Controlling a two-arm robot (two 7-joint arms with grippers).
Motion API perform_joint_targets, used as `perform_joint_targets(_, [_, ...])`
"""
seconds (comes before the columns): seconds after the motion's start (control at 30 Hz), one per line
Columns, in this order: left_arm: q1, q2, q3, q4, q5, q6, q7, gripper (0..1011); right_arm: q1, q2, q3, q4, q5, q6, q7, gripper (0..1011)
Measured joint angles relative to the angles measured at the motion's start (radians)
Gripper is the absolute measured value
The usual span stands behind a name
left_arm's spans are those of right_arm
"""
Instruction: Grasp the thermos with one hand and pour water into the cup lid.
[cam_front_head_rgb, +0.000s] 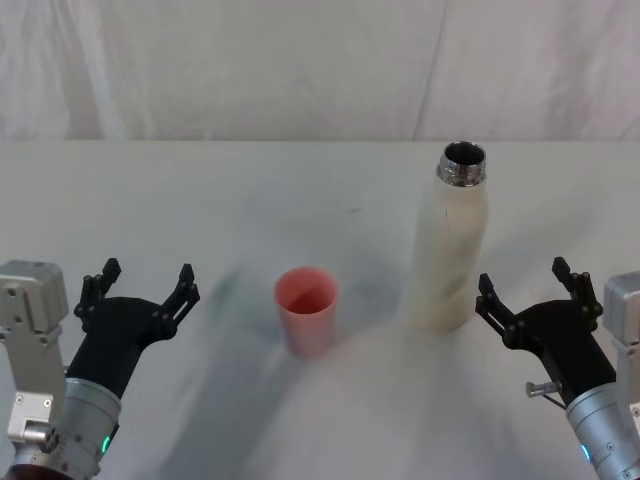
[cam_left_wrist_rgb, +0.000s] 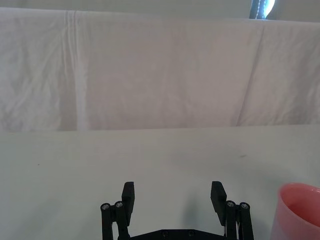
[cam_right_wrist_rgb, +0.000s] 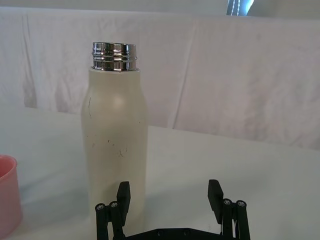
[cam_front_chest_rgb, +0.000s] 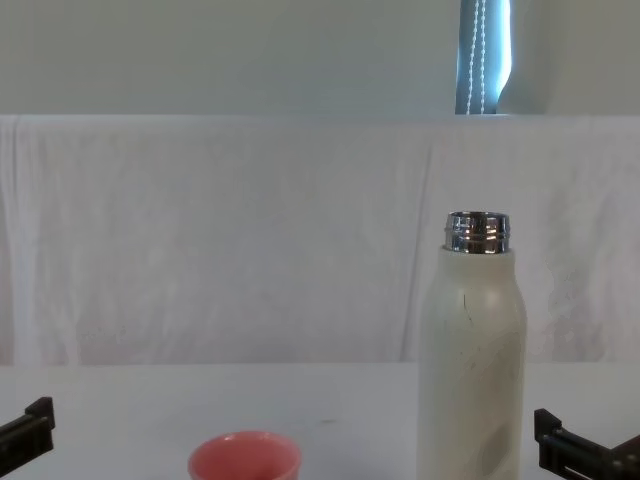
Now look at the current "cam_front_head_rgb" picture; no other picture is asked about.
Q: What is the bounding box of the cream vacuum bottle steel neck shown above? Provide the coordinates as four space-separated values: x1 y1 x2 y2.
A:
409 141 490 334

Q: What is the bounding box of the thin cable with silver plug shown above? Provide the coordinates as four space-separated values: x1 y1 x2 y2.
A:
525 380 570 409

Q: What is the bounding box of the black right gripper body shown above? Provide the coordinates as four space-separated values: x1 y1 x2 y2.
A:
508 298 618 408

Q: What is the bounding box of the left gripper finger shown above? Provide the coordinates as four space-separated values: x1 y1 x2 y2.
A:
73 257 123 321
153 263 202 337

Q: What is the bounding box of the white curtain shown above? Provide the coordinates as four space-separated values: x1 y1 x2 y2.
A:
0 0 640 144

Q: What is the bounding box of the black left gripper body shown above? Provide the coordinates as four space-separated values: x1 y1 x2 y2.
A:
65 296 175 400

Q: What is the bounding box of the pink plastic cup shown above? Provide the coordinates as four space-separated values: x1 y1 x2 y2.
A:
272 266 340 359

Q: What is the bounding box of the white table cloth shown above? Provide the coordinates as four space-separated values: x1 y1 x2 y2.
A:
0 139 640 480

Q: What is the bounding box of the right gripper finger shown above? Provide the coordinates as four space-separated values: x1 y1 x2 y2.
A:
551 256 604 332
474 272 527 347

